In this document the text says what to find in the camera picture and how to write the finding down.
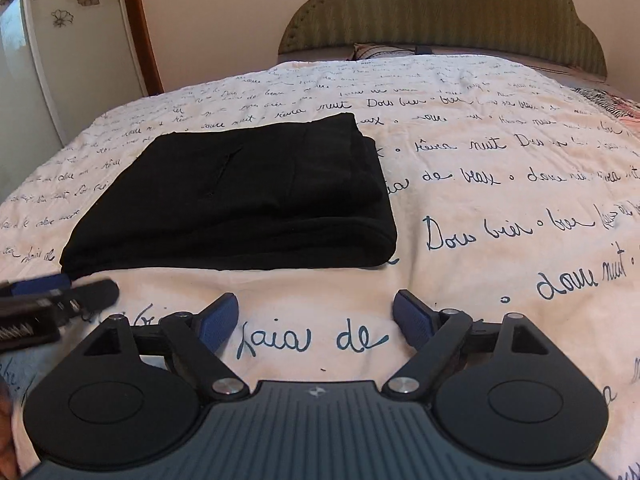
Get green striped upholstered headboard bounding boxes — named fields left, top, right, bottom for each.
left=277, top=0, right=608, bottom=80

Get floral zebra printed sheet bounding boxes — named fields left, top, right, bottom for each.
left=570, top=85, right=640, bottom=137

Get black pants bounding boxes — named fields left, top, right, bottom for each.
left=59, top=112, right=399, bottom=281

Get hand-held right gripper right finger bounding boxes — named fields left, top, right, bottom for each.
left=382, top=289, right=551, bottom=402

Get person's left forearm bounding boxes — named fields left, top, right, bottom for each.
left=0, top=370, right=22, bottom=478

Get brown wooden door frame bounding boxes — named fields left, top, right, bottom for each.
left=118, top=0, right=165, bottom=97

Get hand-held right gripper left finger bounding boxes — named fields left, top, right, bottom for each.
left=84, top=292, right=247, bottom=402

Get white quilt with script print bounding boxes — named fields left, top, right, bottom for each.
left=0, top=54, right=640, bottom=480

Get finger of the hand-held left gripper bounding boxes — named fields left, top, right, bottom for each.
left=27, top=280, right=120, bottom=325
left=0, top=273, right=72, bottom=298

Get striped pillow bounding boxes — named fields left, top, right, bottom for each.
left=277, top=45, right=608, bottom=82
left=352, top=42, right=416, bottom=61

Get white wardrobe with flower stickers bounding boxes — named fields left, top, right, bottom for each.
left=0, top=0, right=152, bottom=202

